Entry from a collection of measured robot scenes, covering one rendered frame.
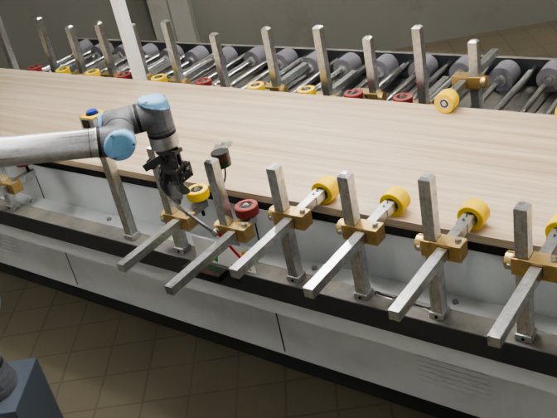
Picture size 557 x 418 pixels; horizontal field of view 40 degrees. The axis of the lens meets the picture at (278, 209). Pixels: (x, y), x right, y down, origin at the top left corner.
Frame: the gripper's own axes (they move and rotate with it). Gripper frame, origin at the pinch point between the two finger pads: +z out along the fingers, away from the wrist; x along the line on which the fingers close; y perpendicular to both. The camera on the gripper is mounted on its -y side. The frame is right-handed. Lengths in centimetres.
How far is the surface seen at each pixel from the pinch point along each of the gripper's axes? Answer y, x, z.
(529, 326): 114, 6, 22
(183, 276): 17.3, -21.1, 11.9
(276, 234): 42.5, -3.8, 2.1
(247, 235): 21.1, 6.5, 13.7
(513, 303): 116, -11, 2
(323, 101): -4, 97, 8
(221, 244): 17.6, -2.3, 12.1
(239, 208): 15.6, 11.9, 7.3
